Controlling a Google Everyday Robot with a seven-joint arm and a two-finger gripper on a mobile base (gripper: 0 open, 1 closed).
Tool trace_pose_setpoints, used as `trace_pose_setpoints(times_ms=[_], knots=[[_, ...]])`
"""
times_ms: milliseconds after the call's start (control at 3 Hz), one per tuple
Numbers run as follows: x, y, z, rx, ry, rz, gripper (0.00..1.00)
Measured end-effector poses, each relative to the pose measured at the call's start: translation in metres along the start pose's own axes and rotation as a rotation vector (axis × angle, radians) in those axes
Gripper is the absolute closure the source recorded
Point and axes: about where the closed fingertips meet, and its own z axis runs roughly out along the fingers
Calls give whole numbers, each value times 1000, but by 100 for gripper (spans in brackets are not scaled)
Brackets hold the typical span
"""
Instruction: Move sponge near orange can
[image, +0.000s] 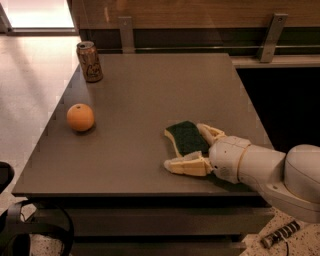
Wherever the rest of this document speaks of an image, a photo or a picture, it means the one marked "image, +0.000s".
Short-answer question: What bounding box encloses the green and yellow sponge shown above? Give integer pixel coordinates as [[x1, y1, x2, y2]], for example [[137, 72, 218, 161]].
[[164, 121, 209, 157]]

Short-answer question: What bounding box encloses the metal bracket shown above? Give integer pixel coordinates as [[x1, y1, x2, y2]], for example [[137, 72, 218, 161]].
[[258, 13, 288, 63], [118, 16, 135, 54]]

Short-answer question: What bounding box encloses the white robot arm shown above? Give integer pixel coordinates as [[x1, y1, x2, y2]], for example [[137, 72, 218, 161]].
[[164, 121, 320, 223]]

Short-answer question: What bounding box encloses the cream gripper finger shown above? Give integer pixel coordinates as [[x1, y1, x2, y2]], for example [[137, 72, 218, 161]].
[[164, 151, 213, 177], [196, 123, 226, 146]]

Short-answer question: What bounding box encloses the grey drawer cabinet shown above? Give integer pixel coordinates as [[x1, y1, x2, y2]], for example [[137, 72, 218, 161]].
[[13, 54, 273, 256]]

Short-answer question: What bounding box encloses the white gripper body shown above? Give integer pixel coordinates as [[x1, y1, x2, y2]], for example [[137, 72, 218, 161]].
[[209, 136, 251, 184]]

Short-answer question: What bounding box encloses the orange fruit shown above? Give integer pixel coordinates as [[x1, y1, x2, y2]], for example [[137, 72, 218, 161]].
[[67, 104, 95, 132]]

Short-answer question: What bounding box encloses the white power strip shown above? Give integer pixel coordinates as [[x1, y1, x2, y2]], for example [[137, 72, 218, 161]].
[[261, 220, 301, 249]]

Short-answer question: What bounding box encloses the metal bracket left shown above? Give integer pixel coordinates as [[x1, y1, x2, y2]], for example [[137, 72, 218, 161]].
[[118, 16, 135, 54]]

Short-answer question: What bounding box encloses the metal bracket right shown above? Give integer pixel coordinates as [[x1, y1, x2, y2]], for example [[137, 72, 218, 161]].
[[258, 13, 288, 63]]

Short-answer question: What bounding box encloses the orange soda can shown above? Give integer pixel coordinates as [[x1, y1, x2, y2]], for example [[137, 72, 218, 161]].
[[77, 41, 103, 83]]

